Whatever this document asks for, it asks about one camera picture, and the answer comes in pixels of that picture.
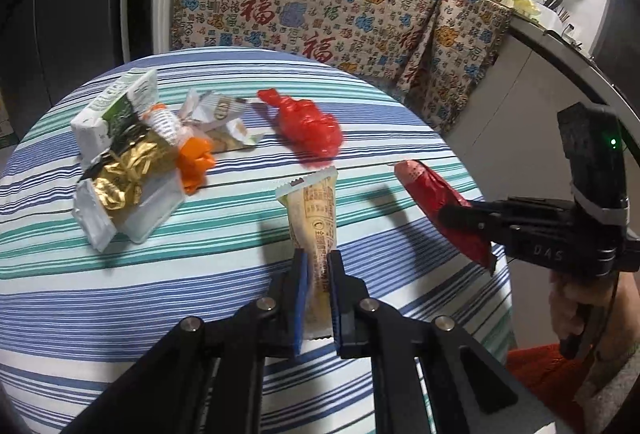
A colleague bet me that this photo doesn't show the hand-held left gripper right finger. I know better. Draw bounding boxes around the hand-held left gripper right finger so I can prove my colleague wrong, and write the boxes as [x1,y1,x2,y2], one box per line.
[326,250,568,434]

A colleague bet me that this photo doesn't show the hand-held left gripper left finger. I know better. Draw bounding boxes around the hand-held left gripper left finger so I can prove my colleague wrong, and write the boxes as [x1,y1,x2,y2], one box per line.
[65,248,311,434]

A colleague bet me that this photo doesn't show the red snack packet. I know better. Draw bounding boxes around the red snack packet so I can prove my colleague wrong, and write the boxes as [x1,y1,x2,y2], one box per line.
[394,159,496,275]

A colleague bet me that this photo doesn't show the beige snack packet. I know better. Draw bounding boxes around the beige snack packet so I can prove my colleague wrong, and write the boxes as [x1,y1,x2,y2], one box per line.
[276,165,338,342]

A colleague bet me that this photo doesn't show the white green milk carton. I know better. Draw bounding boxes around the white green milk carton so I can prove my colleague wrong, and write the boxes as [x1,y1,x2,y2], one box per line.
[70,68,158,160]

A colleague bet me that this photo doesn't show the person's right forearm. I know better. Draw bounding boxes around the person's right forearm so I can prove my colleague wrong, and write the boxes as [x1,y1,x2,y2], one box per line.
[575,324,640,420]

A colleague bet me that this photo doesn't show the person's right hand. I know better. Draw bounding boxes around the person's right hand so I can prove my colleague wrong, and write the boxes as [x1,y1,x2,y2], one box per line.
[548,271,640,365]

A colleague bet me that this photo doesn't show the striped tablecloth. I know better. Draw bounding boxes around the striped tablecloth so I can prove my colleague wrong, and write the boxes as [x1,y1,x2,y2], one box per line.
[0,46,516,434]

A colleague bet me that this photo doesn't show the grey kitchen cabinet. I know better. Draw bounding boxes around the grey kitchen cabinet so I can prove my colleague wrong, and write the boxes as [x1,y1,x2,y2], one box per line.
[445,21,640,350]

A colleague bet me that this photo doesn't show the red plastic bag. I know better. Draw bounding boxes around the red plastic bag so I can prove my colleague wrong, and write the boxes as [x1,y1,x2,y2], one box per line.
[256,88,345,160]

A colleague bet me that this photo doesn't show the orange plastic bag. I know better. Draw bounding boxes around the orange plastic bag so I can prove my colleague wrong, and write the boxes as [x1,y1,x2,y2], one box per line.
[177,136,216,194]

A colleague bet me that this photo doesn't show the narrow floral printed cloth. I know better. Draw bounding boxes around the narrow floral printed cloth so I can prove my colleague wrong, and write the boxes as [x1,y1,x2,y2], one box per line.
[400,0,513,132]

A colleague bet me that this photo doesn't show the white plastic packet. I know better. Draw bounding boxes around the white plastic packet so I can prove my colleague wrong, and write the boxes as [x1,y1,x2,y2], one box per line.
[72,174,183,252]

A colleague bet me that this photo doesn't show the white gold snack wrapper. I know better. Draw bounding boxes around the white gold snack wrapper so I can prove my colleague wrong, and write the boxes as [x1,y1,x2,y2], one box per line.
[180,89,266,155]

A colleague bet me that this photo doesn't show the gold foil wrapper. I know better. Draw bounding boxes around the gold foil wrapper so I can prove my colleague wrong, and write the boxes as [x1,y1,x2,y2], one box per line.
[82,126,181,212]

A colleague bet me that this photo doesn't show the white utensil holder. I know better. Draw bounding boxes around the white utensil holder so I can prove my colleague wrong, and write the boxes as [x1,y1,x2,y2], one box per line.
[539,0,573,27]

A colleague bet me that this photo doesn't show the pale yellow plastic containers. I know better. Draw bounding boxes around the pale yellow plastic containers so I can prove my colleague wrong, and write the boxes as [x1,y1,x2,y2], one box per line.
[487,0,543,17]

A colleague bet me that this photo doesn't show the large floral printed cloth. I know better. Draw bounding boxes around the large floral printed cloth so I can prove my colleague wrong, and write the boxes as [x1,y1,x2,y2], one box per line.
[170,0,446,107]

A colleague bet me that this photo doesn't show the black cable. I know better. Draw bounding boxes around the black cable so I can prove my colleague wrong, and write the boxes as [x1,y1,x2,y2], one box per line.
[585,271,623,355]

